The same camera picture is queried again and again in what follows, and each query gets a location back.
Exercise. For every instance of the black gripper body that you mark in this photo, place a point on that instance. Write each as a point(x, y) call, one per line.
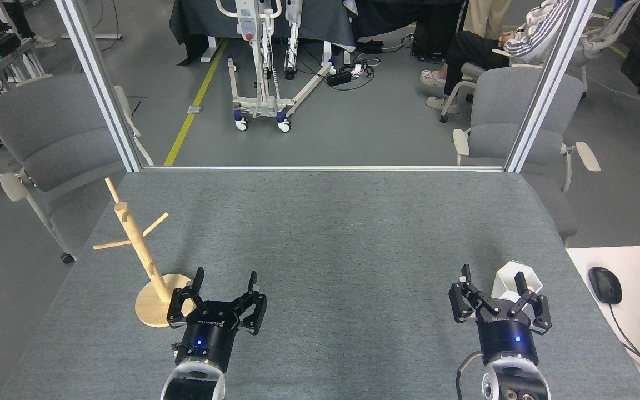
point(509, 336)
point(209, 333)

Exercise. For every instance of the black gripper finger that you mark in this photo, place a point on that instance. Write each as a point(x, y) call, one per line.
point(461, 303)
point(539, 314)
point(254, 311)
point(178, 305)

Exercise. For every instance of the white faceted cup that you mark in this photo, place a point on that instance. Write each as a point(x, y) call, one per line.
point(506, 283)

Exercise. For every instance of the wooden cup rack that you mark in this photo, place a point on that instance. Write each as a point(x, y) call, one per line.
point(139, 244)

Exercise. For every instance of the black computer mouse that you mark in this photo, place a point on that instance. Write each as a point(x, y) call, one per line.
point(604, 284)

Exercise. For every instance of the grey chair with pale armrests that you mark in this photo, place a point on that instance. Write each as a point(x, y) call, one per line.
point(48, 139)
point(498, 105)

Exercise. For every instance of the white stand on wheels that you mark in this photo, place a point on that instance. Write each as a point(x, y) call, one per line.
point(267, 103)

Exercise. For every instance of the seated person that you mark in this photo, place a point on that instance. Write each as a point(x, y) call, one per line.
point(536, 33)

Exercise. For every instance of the white office chair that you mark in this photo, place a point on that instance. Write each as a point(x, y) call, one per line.
point(603, 39)

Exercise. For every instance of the standing person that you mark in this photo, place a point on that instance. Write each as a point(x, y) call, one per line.
point(486, 16)

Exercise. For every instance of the dark grey table cloth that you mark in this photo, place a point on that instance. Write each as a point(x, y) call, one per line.
point(314, 22)

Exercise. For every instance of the walking person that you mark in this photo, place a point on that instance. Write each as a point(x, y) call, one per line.
point(20, 19)

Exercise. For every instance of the silver aluminium rail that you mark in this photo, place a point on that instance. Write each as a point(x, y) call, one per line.
point(320, 168)

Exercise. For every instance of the silver aluminium post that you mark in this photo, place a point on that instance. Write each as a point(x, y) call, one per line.
point(103, 89)
point(542, 94)

